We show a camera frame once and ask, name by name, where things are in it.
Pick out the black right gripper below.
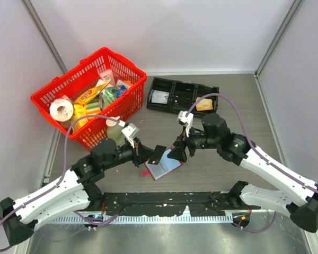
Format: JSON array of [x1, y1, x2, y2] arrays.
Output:
[[167, 124, 219, 162]]

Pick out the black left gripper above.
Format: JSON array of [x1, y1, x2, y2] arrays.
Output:
[[102, 137, 156, 170]]

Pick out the red leather card holder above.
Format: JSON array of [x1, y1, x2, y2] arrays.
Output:
[[141, 148, 183, 180]]

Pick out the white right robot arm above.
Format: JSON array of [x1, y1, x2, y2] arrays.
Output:
[[168, 111, 318, 233]]

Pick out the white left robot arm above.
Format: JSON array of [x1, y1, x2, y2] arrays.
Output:
[[0, 138, 154, 247]]

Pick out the dark card in tray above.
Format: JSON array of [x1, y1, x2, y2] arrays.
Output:
[[174, 98, 189, 107]]

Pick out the white cards in tray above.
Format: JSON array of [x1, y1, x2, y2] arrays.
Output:
[[151, 90, 170, 104]]

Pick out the green soap pump bottle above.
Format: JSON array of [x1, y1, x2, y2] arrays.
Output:
[[106, 120, 125, 147]]

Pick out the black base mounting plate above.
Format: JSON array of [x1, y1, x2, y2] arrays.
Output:
[[81, 192, 260, 217]]

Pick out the black three-compartment tray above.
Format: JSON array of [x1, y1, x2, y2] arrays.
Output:
[[146, 77, 219, 113]]

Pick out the green packaged item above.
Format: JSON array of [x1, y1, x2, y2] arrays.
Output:
[[99, 87, 123, 109]]

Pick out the yellow green sponge pack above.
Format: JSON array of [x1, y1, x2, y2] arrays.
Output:
[[85, 100, 101, 115]]

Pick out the red plastic shopping basket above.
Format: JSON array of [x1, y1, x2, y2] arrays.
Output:
[[30, 47, 148, 148]]

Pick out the yellow box in basket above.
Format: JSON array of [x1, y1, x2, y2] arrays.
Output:
[[70, 104, 89, 133]]

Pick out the yellow snack bag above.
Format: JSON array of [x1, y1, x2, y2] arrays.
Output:
[[74, 79, 111, 105]]

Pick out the pink white box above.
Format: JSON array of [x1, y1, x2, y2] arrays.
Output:
[[99, 69, 115, 84]]

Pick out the toilet paper roll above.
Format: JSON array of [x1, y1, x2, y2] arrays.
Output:
[[49, 98, 74, 122]]

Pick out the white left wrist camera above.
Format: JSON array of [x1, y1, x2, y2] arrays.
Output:
[[119, 121, 140, 148]]

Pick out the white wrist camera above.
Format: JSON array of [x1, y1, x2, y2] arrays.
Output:
[[177, 111, 194, 137], [119, 121, 140, 148]]

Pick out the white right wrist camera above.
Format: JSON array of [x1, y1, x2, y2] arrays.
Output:
[[177, 111, 194, 137]]

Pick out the slotted cable duct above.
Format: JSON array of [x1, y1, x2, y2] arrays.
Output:
[[49, 213, 233, 225]]

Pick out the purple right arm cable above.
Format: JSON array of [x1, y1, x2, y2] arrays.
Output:
[[184, 93, 318, 233]]

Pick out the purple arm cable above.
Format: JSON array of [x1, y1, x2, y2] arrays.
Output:
[[184, 93, 318, 233], [0, 114, 127, 252]]

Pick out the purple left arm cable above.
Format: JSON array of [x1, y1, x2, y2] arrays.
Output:
[[0, 114, 127, 252]]

